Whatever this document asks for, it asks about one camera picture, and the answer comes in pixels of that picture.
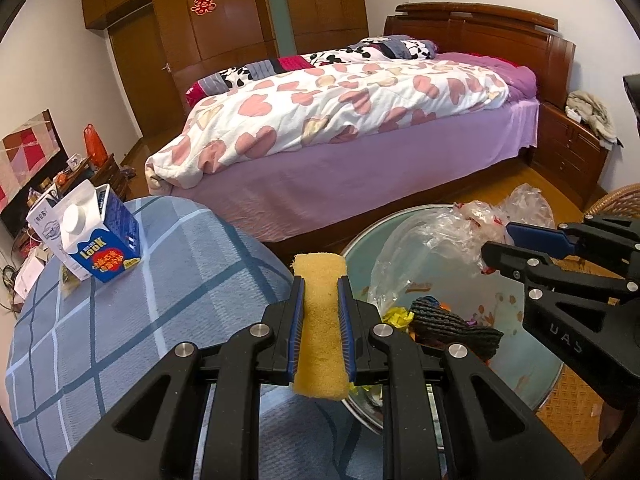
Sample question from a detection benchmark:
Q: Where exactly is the black mesh net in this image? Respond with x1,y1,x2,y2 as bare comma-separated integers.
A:
410,296,505,362

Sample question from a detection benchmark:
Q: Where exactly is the teal trash bin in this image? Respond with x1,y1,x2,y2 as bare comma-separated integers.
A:
340,203,568,448

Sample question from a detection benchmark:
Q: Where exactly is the wooden wardrobe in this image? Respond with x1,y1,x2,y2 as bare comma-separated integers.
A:
81,0,371,142

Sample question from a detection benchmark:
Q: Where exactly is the wicker chair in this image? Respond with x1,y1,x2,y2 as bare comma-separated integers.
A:
535,183,640,461

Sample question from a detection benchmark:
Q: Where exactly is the blue milk carton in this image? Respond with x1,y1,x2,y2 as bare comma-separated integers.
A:
54,180,142,284

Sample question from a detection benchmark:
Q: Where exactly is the dark object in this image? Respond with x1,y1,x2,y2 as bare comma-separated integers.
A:
622,74,640,139

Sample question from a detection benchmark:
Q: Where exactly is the wooden nightstand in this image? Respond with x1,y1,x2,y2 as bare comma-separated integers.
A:
530,102,612,212

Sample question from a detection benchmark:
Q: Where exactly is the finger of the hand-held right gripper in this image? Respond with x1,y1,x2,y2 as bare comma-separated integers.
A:
481,241,640,309
506,215,640,281

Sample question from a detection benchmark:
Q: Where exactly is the yellow wrapper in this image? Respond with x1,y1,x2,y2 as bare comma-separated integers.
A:
382,308,416,332

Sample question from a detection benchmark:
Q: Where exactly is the cow-print patchwork blanket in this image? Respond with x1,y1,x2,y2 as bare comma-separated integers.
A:
186,35,442,107

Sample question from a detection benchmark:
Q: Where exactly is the wooden door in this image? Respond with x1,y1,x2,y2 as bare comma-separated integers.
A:
107,7,184,142

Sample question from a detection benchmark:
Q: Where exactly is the blue plaid tablecloth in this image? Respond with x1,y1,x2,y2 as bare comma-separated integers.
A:
5,196,386,480

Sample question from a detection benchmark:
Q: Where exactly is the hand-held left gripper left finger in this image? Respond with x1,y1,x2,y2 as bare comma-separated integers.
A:
56,276,306,480

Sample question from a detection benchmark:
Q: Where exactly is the beige crumpled cloth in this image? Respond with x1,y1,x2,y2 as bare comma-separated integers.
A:
565,90,619,149

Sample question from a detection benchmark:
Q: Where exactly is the flat television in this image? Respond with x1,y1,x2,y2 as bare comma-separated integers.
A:
0,108,69,242

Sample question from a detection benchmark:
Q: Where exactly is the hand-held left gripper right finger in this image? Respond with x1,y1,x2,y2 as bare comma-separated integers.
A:
337,275,583,480

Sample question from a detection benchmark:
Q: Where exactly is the yellow sponge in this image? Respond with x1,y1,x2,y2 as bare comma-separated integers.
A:
291,253,351,402

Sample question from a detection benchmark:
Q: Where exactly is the wooden bed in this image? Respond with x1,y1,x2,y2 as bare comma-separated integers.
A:
145,2,577,247

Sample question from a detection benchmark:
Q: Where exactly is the white flat box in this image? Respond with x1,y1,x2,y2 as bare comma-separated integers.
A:
14,247,49,299

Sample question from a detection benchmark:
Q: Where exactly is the clear red-printed plastic bag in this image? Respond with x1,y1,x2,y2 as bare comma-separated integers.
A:
367,183,557,311

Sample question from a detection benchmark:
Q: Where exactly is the orange carrier bag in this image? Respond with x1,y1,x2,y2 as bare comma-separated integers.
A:
83,123,109,169

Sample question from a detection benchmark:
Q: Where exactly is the red pink patchwork cover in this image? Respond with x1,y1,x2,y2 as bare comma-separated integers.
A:
0,108,64,207

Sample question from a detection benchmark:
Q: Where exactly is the tall white carton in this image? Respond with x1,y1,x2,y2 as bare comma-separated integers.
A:
26,187,71,267

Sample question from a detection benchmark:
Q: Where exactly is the wooden television cabinet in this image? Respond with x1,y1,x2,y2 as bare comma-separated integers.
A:
0,152,133,311

